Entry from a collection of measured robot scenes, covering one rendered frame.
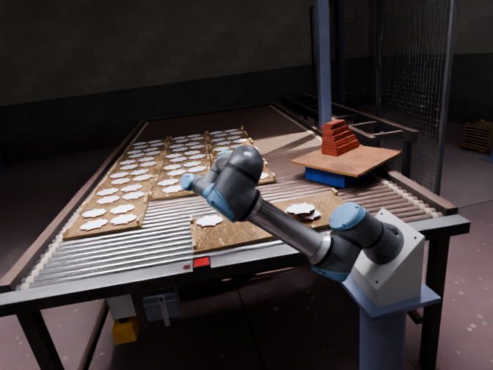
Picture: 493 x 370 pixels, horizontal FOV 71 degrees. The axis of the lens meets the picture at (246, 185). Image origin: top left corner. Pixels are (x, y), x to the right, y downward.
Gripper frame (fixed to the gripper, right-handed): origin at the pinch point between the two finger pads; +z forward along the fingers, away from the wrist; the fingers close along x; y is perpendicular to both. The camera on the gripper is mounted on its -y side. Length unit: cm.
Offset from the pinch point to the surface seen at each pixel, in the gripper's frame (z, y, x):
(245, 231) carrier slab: -1.4, 9.0, -20.3
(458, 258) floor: 198, 62, -35
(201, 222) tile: -8.3, -15.7, -18.3
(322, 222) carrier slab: 22.3, 36.8, -13.1
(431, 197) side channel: 65, 73, 4
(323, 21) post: 127, -34, 159
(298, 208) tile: 17.7, 25.9, -6.9
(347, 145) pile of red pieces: 84, 17, 38
